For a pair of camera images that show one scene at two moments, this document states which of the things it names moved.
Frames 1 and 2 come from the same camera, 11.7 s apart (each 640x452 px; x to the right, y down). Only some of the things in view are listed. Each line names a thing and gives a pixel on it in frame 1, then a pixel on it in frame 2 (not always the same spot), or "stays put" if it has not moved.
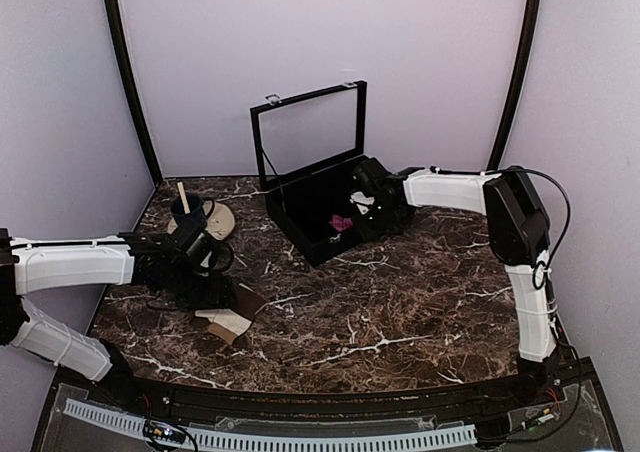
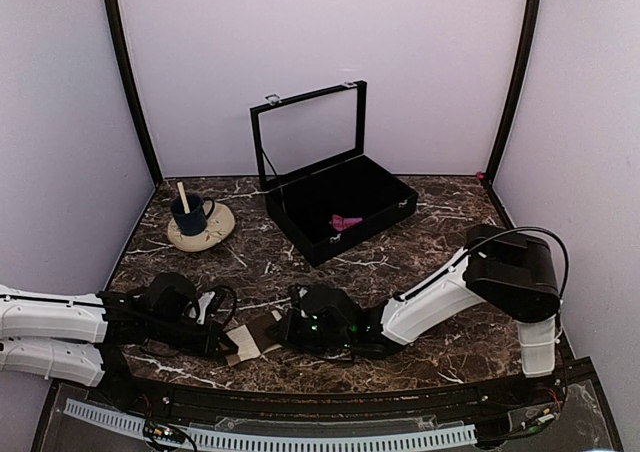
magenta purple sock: (340, 223) stays put
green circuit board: (164, 431) stays put
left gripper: (219, 293) -> (207, 346)
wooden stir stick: (183, 197) stays put
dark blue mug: (199, 212) stays put
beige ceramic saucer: (219, 226) stays put
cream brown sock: (227, 324) -> (255, 338)
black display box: (307, 148) stays put
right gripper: (367, 233) -> (287, 324)
